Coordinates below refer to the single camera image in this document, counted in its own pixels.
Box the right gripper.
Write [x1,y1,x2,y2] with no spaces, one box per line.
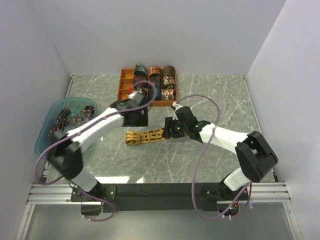
[161,116,189,139]

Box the yellow beetle print tie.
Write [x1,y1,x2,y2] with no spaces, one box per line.
[125,128,166,145]

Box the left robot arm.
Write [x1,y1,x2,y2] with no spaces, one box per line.
[48,91,149,201]

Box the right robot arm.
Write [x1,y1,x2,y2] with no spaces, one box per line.
[162,102,279,200]

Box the teal plain rolled tie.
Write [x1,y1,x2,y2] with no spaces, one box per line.
[148,86,162,101]

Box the black gold rolled tie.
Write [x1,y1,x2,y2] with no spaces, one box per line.
[134,85,147,95]

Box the red green paisley rolled tie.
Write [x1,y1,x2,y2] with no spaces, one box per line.
[161,89,176,101]

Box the maroon rolled tie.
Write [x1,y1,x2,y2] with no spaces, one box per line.
[132,75,147,88]

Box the orange wooden compartment tray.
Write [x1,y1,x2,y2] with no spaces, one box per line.
[116,68,179,108]

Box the brown floral rolled tie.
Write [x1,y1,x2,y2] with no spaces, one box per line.
[162,75,176,89]

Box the dark green rolled tie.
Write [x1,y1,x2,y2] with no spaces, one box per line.
[134,63,149,77]

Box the red patterned rolled tie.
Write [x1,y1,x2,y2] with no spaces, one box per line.
[148,65,162,78]

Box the brown patterned rolled tie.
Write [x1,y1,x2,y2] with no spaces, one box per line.
[161,65,176,77]

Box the teal plastic basin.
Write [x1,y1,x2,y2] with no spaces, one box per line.
[34,97,97,156]

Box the black red dotted tie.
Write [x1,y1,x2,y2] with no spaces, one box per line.
[48,107,71,139]

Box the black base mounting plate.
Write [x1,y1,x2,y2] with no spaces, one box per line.
[70,182,239,217]

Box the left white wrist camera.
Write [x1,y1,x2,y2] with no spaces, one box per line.
[127,87,147,100]

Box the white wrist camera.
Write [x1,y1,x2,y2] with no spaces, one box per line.
[171,101,183,120]
[127,87,147,100]

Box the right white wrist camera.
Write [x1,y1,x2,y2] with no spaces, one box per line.
[171,101,183,120]

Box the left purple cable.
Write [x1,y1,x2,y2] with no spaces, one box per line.
[34,80,158,222]

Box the purple cable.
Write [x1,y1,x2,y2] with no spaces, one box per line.
[172,94,253,222]
[34,80,158,222]

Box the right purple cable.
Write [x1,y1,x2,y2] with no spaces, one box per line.
[172,94,253,222]

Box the aluminium rail frame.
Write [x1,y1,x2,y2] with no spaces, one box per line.
[13,74,300,240]

